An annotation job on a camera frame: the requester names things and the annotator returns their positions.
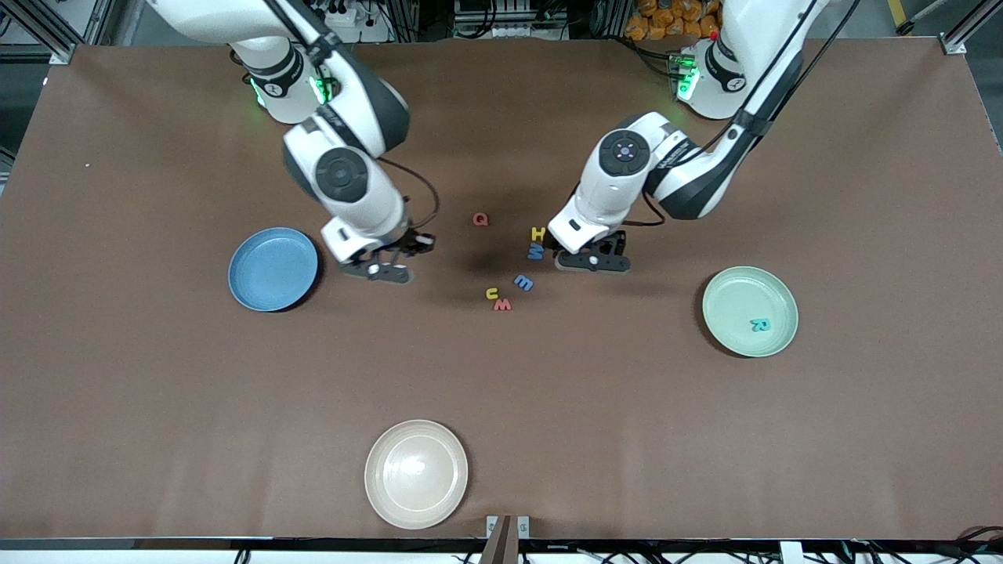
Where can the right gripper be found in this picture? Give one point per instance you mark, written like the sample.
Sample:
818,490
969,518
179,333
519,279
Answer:
408,242

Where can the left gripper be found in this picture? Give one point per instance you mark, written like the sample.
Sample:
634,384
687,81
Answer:
617,238

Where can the blue capital letter W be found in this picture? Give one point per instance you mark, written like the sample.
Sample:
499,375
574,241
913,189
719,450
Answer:
535,251

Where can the pinkish red lowercase letter w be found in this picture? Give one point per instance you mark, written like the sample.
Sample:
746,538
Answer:
501,306

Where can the pinkish red letter Q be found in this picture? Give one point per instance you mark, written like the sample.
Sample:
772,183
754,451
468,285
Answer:
476,220

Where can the teal foam letter R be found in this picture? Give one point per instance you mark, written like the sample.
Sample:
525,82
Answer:
759,324

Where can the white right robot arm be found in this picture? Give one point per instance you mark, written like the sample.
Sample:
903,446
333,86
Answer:
204,19

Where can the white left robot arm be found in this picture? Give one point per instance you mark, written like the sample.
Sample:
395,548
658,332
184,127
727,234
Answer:
744,31

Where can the blue lowercase letter m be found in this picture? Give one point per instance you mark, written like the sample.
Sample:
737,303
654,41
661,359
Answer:
523,283

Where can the blue round plate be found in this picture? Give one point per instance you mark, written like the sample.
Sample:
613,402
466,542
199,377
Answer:
273,270

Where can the pale green round plate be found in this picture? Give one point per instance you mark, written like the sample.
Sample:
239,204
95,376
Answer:
736,301

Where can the beige round plate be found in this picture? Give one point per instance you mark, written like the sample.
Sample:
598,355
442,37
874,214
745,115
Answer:
416,474

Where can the orange objects pile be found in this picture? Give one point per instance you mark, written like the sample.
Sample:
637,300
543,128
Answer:
646,23

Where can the white power strip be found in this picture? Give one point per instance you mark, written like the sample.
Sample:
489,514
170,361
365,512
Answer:
360,17

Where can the grey electronics rack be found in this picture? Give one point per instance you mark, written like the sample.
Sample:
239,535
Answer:
509,19

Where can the white label tag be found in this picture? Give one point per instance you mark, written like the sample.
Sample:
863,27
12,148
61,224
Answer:
791,553

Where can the yellow strip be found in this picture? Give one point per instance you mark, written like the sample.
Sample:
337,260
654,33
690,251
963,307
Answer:
898,11

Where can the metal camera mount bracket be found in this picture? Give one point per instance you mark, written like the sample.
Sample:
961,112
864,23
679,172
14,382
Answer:
508,540

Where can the aluminium frame profile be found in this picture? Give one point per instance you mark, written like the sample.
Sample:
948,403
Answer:
59,48
954,43

